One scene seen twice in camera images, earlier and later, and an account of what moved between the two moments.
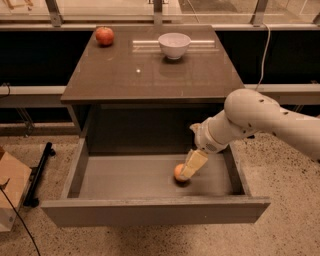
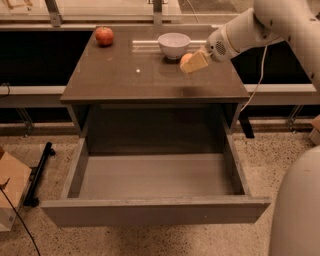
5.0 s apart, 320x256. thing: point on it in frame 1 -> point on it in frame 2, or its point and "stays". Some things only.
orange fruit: x=177 y=173 -> x=185 y=58
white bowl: x=174 y=45 stays
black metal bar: x=32 y=191 stays
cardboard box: x=15 y=175 stays
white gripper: x=204 y=139 -> x=216 y=45
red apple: x=104 y=36 stays
